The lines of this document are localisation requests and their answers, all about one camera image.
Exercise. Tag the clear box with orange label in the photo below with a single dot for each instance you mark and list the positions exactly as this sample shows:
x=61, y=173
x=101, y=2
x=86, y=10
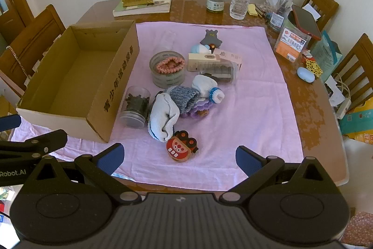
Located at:
x=291, y=44

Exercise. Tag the brown cardboard box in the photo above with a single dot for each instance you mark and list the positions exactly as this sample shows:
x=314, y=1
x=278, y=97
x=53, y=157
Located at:
x=72, y=71

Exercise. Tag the thin green book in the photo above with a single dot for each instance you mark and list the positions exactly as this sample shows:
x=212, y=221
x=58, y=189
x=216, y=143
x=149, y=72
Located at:
x=119, y=7

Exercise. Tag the clear packing tape roll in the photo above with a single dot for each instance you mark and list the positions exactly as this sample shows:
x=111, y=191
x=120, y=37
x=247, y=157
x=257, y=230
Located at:
x=167, y=78

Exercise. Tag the white power strip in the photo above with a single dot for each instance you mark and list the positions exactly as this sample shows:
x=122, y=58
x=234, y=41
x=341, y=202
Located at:
x=343, y=109

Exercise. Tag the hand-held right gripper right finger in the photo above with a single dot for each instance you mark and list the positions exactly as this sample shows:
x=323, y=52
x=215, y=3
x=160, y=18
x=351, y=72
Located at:
x=247, y=160

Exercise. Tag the light blue oval case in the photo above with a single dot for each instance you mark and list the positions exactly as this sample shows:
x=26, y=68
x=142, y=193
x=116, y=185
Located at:
x=306, y=74

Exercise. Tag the yellow printed carton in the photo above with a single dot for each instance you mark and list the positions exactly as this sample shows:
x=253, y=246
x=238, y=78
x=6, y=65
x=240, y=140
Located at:
x=358, y=126

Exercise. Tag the floral fabric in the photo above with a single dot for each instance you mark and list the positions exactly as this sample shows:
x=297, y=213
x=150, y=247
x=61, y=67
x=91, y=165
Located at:
x=361, y=228

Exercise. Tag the grey knitted sock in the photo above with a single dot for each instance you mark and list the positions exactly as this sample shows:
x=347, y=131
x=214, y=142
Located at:
x=182, y=96

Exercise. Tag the white sock with blue cuff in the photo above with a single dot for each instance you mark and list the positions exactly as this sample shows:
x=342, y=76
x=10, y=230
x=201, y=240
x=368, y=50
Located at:
x=204, y=84

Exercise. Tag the black lidded glass jar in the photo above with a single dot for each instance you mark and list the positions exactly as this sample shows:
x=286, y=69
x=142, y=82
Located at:
x=216, y=4

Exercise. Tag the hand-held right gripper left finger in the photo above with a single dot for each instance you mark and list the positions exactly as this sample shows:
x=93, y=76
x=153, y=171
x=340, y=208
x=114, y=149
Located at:
x=112, y=157

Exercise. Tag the teal paper bag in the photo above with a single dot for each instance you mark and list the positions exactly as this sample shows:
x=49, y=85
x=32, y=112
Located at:
x=325, y=50

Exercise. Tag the beige rectangular box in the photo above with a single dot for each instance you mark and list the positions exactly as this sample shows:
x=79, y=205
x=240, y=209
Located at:
x=201, y=62

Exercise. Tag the clear jar with dark contents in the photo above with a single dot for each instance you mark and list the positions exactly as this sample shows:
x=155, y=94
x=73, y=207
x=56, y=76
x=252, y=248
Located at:
x=221, y=72
x=135, y=103

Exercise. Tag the blue white plush toy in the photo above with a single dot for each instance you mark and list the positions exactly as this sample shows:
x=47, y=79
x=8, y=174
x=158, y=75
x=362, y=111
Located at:
x=198, y=49

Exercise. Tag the light grey striped sock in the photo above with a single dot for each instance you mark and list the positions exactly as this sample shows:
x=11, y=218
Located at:
x=164, y=114

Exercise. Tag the yellow sticky notes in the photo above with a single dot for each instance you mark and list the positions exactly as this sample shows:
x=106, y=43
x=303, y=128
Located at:
x=252, y=10

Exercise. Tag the small pink box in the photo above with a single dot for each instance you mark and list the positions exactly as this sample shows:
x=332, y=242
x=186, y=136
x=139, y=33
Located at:
x=230, y=56

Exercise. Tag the red cartoon figure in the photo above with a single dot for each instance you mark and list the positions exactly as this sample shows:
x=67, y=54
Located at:
x=177, y=148

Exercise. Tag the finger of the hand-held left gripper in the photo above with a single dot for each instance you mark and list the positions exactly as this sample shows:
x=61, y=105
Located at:
x=43, y=141
x=8, y=122

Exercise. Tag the gold ornament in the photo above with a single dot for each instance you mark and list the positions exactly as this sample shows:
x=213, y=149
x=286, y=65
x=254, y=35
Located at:
x=314, y=66

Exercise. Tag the pink knitted hat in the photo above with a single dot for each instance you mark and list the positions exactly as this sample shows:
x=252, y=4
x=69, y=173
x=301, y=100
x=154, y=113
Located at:
x=163, y=66

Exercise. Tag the pink cloth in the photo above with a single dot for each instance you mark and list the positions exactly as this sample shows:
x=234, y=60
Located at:
x=247, y=120

